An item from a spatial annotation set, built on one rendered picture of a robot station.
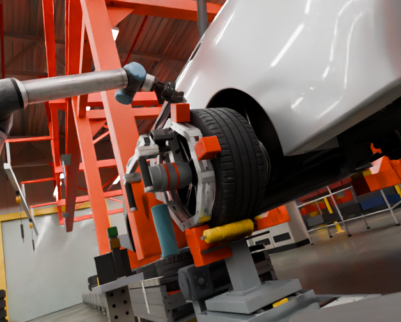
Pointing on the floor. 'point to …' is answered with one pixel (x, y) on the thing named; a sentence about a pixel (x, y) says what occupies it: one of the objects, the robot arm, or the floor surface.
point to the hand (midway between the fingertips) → (184, 101)
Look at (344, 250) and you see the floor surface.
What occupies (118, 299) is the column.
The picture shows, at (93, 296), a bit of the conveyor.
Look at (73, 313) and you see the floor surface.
